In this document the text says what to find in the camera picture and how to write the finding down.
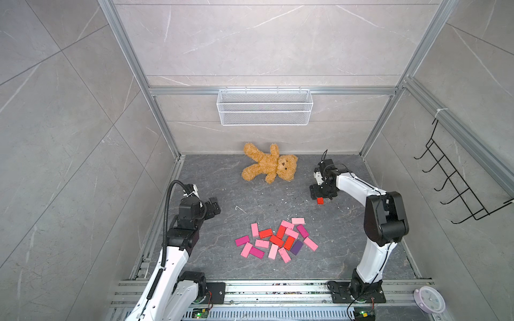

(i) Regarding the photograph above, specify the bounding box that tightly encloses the light pink block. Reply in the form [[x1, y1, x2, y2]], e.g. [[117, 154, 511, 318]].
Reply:
[[240, 243, 253, 258], [278, 247, 291, 263], [251, 223, 259, 238], [281, 220, 294, 230], [255, 239, 270, 249], [269, 243, 279, 259], [291, 218, 305, 225], [285, 228, 299, 239], [303, 238, 319, 251]]

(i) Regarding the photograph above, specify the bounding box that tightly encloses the magenta block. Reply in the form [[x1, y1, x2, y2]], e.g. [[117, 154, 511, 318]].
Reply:
[[296, 224, 309, 239], [235, 235, 250, 247], [249, 247, 265, 259]]

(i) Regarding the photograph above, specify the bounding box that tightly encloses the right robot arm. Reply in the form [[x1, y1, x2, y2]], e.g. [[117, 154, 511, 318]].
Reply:
[[309, 159, 409, 302]]

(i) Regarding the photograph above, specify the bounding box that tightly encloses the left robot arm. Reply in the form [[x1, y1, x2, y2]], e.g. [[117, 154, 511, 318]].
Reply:
[[127, 195, 221, 320]]

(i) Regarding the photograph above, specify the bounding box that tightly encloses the brown teddy bear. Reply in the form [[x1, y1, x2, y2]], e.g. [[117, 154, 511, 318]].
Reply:
[[242, 143, 298, 184]]

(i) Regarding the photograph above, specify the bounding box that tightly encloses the lilac round clock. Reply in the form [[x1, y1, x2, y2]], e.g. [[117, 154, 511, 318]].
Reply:
[[413, 286, 446, 314]]

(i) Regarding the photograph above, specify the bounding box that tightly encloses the left black cable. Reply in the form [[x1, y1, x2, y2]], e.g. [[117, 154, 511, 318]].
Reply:
[[146, 179, 199, 300]]

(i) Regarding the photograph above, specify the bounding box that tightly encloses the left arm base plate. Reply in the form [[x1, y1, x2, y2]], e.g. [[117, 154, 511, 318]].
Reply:
[[193, 282, 226, 304]]

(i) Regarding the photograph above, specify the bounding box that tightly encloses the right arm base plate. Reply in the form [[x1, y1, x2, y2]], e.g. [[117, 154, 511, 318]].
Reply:
[[327, 280, 386, 304]]

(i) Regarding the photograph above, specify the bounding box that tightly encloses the white wire mesh basket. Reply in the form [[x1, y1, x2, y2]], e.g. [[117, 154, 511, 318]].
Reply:
[[216, 89, 313, 127]]

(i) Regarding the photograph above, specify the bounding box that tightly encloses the black wire hook rack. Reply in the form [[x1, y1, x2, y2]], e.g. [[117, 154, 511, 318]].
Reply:
[[414, 119, 513, 225]]

